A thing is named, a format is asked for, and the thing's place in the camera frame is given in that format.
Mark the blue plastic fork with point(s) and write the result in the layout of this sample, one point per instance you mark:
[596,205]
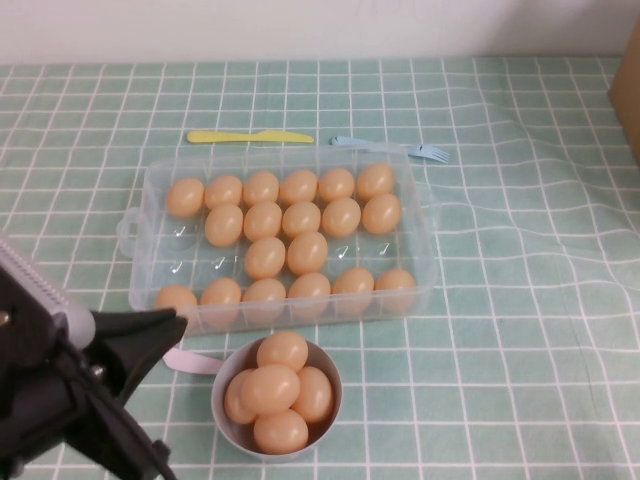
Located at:
[345,141]

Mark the clear plastic egg box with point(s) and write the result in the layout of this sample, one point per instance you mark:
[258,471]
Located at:
[165,250]

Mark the black and grey left robot arm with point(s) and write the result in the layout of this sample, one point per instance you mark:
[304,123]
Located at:
[10,425]

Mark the pale grey round bowl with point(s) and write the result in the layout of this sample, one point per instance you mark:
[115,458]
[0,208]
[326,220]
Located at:
[235,362]

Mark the yellow plastic knife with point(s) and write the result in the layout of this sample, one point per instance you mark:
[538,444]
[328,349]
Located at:
[250,137]

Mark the brown cardboard box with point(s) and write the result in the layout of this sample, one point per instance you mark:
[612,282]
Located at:
[627,100]

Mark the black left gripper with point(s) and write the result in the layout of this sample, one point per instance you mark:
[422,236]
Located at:
[75,395]

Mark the pink plastic knife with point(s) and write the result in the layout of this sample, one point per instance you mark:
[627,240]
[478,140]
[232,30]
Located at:
[195,361]

